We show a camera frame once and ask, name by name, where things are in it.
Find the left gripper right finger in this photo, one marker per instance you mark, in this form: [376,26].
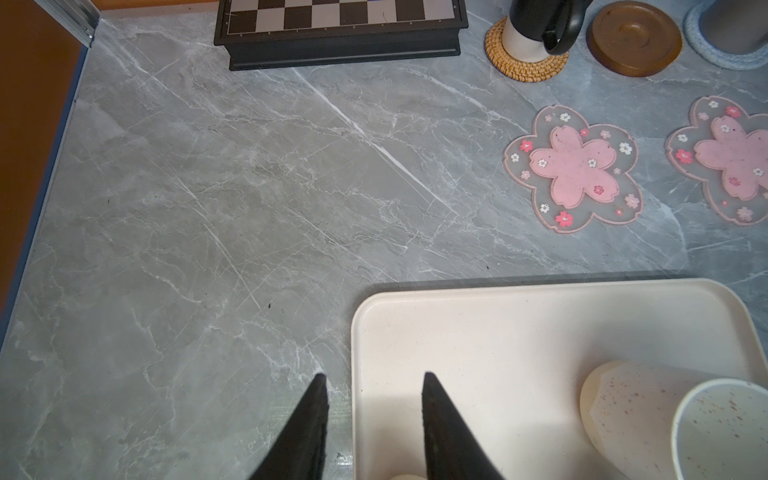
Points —
[451,450]

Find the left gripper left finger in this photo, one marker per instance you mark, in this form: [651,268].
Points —
[299,450]

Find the white mug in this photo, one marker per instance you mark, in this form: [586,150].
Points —
[659,422]

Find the pink flower coaster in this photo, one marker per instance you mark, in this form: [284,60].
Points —
[576,172]
[724,148]

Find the woven rattan round coaster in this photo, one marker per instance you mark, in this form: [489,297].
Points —
[516,69]

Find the black mug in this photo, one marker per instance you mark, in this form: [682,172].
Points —
[538,29]

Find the brown wooden round coaster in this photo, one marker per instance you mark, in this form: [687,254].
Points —
[634,39]

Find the blue woven round coaster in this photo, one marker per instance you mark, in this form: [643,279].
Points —
[713,55]

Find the grey mug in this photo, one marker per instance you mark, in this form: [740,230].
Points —
[735,26]

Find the beige plastic tray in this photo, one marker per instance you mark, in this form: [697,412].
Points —
[513,359]

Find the black white chessboard box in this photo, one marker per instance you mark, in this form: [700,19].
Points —
[264,34]

